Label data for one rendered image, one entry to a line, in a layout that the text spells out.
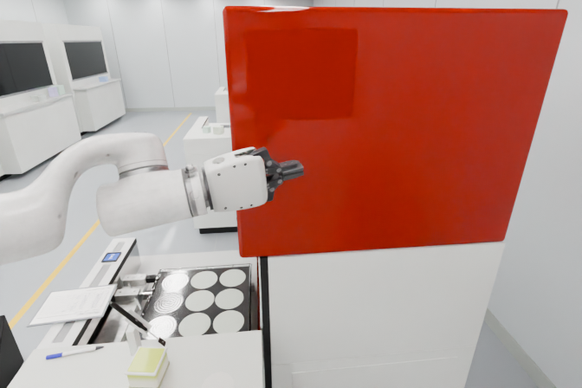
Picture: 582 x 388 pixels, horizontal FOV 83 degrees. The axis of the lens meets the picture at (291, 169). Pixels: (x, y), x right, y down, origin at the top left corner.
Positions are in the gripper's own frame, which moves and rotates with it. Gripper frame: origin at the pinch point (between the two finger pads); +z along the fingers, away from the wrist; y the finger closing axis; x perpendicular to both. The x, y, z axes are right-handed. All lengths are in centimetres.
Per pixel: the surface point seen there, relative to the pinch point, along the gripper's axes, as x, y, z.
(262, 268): -13.7, 36.2, -5.6
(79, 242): -238, 167, -136
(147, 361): -7, 48, -38
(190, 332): -24, 64, -30
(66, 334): -30, 55, -63
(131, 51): -870, 89, -115
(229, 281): -43, 68, -14
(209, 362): -6, 56, -24
